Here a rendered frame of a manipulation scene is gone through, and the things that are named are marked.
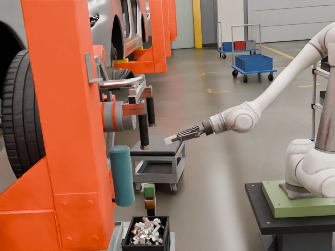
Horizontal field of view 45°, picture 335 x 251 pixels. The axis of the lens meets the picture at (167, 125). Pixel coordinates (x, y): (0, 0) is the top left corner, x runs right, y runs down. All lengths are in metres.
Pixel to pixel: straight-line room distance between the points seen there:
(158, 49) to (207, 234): 3.40
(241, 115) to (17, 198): 0.91
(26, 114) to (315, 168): 1.23
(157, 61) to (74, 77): 4.22
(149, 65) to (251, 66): 2.32
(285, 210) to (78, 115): 1.16
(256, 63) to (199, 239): 5.10
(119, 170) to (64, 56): 0.66
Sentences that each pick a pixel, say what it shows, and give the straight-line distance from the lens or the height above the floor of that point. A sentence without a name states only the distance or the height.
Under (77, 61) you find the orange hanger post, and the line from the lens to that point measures 1.23.
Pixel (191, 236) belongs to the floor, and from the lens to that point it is 2.47.
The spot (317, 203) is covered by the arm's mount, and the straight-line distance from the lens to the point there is 2.08.
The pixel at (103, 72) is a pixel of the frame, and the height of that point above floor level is 1.04.
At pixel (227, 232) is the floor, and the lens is 2.50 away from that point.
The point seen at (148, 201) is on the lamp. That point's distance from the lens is 1.54.
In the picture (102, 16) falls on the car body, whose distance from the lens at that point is 4.58.
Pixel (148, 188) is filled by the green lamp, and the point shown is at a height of 0.66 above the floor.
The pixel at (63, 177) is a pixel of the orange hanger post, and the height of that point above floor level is 0.80.
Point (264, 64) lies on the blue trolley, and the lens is 7.23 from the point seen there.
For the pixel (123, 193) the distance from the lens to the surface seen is 1.78.
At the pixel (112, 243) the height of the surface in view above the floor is 0.15.
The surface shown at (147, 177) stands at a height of 0.14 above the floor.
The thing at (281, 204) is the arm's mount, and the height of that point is 0.35.
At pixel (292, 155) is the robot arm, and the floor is 0.57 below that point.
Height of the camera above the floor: 1.28
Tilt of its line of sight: 16 degrees down
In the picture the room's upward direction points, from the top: 4 degrees counter-clockwise
